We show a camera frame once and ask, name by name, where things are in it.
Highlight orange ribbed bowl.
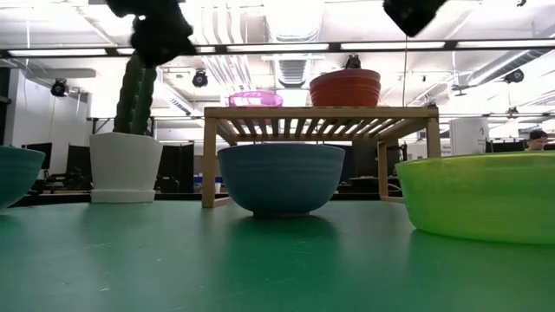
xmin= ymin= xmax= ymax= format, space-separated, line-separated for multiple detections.
xmin=309 ymin=77 xmax=382 ymax=108

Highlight purple translucent bowl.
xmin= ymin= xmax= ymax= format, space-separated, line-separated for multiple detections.
xmin=228 ymin=90 xmax=284 ymax=108

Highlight lime green plastic bowl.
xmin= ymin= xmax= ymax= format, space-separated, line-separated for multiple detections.
xmin=395 ymin=151 xmax=555 ymax=245

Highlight wooden slatted shelf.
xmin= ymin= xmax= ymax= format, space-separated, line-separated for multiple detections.
xmin=201 ymin=104 xmax=441 ymax=209

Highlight green cactus plant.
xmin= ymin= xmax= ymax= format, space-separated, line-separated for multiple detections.
xmin=113 ymin=54 xmax=159 ymax=136

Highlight long ceiling light bar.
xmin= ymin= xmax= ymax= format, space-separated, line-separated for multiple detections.
xmin=0 ymin=38 xmax=555 ymax=59

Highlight black computer monitor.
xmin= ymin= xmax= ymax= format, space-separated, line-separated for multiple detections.
xmin=66 ymin=143 xmax=93 ymax=177
xmin=21 ymin=141 xmax=54 ymax=171
xmin=157 ymin=142 xmax=196 ymax=192

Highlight white cylindrical container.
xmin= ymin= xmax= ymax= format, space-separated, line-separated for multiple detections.
xmin=448 ymin=116 xmax=491 ymax=155

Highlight white plant pot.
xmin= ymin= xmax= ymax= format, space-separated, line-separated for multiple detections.
xmin=88 ymin=131 xmax=164 ymax=205

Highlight ceiling air vent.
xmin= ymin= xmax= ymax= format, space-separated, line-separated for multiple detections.
xmin=277 ymin=57 xmax=308 ymax=88

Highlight person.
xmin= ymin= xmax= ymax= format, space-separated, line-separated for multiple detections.
xmin=525 ymin=129 xmax=551 ymax=152

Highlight blue ribbed bowl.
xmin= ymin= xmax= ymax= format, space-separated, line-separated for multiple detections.
xmin=217 ymin=142 xmax=347 ymax=218

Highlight teal ribbed bowl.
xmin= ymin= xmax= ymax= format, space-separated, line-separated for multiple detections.
xmin=0 ymin=145 xmax=46 ymax=210

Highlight thin hanging ceiling cord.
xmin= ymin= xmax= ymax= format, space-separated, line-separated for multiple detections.
xmin=402 ymin=36 xmax=410 ymax=107

